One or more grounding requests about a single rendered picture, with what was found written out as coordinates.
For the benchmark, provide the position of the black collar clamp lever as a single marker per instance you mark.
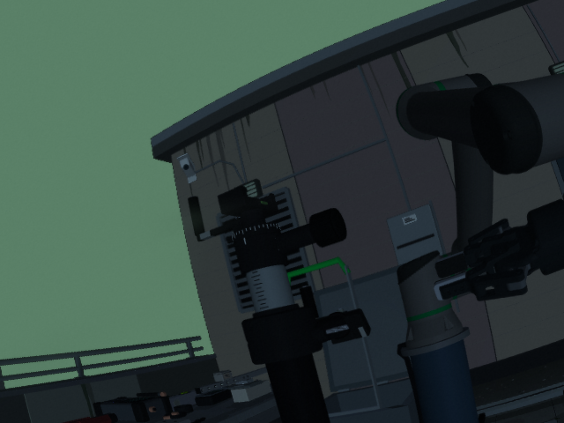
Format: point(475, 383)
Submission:
point(346, 326)

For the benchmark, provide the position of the black flat case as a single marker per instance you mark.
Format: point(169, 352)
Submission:
point(132, 405)

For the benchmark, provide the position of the grey wall box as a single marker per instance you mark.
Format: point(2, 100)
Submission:
point(414, 233)

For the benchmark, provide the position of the grey frame with green bar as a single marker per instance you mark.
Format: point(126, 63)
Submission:
point(324, 265)

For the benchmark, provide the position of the grey louvred wall vent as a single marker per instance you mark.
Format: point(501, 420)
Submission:
point(293, 211)

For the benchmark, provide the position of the grey metal railing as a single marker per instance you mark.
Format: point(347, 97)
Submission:
point(88, 354)

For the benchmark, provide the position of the grey perforated metal bracket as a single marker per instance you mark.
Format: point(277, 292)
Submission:
point(233, 382)

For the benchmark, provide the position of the grey scaled tripod column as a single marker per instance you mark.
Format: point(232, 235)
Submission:
point(269, 288)

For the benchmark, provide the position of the black tripod body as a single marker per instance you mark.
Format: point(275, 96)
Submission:
point(295, 392)

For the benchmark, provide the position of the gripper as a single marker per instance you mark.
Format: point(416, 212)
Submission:
point(548, 238)

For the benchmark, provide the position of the white block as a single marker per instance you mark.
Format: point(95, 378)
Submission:
point(241, 395)

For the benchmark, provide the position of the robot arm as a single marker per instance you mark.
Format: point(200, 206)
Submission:
point(506, 128)

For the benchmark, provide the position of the black round pan knob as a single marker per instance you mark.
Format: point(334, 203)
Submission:
point(328, 227)

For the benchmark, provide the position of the black quick-release jaws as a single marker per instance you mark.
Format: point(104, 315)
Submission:
point(240, 200)

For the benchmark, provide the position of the white wall lamp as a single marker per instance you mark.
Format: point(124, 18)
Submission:
point(557, 68)

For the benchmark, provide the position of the small white box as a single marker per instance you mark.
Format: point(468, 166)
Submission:
point(221, 376)

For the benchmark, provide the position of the white security camera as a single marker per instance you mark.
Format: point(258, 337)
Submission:
point(186, 166)

